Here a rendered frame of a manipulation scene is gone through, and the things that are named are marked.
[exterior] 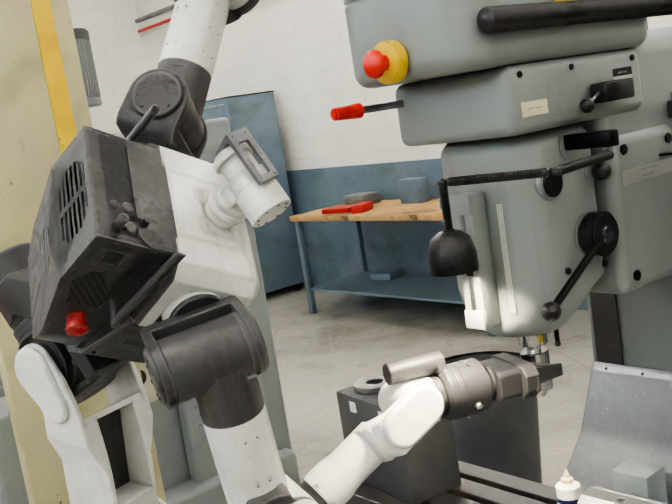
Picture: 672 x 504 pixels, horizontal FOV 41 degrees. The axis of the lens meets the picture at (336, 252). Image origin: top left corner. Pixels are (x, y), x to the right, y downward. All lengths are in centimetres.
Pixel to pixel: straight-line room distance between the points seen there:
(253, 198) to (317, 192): 752
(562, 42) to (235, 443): 74
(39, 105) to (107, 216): 167
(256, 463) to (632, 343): 89
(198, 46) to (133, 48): 976
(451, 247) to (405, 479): 59
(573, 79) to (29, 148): 185
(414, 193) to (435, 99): 590
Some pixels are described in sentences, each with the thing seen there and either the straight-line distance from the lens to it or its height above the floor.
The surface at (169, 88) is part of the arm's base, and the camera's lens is 142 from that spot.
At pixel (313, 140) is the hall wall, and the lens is 871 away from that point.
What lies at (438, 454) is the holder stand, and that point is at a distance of 176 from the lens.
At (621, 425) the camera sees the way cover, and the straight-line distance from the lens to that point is 188.
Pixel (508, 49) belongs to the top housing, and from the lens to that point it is 128.
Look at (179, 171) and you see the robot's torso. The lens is 136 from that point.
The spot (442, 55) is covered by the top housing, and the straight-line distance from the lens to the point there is 124.
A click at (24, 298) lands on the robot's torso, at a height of 148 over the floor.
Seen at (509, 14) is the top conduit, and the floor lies 179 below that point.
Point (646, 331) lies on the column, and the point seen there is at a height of 119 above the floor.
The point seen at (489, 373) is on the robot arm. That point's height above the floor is 126.
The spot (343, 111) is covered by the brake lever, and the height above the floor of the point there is 170.
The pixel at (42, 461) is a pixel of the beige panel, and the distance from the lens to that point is 293.
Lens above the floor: 170
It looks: 9 degrees down
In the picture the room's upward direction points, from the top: 9 degrees counter-clockwise
